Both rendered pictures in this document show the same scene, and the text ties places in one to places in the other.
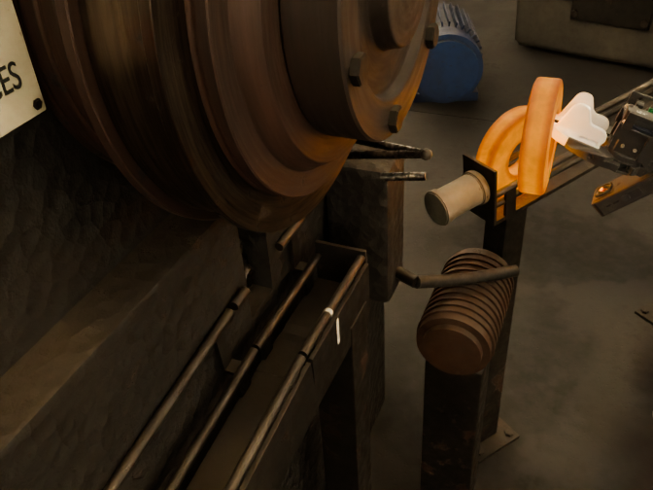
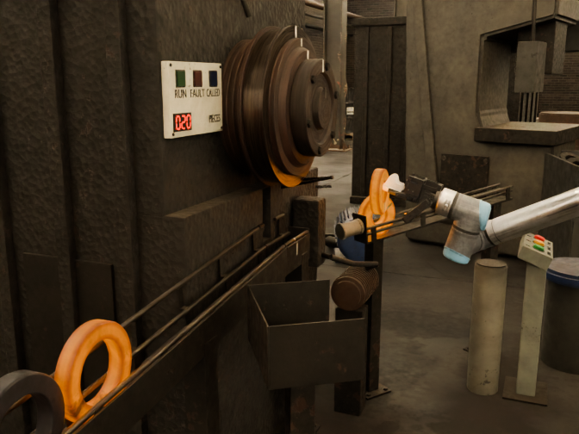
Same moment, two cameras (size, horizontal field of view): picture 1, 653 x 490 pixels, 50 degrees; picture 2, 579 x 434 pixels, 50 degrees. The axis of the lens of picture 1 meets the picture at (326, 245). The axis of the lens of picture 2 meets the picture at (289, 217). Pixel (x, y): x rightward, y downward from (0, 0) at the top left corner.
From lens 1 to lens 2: 1.24 m
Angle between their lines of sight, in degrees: 24
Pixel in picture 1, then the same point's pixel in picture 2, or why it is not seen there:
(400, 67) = (322, 139)
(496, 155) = (366, 210)
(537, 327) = (406, 353)
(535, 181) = (376, 203)
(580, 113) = (392, 178)
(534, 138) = (374, 185)
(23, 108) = (219, 127)
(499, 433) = (380, 388)
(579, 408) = (426, 382)
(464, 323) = (352, 278)
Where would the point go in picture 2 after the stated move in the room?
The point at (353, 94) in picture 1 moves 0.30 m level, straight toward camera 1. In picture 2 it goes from (308, 130) to (309, 141)
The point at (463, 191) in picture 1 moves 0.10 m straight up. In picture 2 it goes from (351, 224) to (352, 196)
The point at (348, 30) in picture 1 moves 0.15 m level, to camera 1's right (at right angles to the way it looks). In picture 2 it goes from (307, 112) to (361, 112)
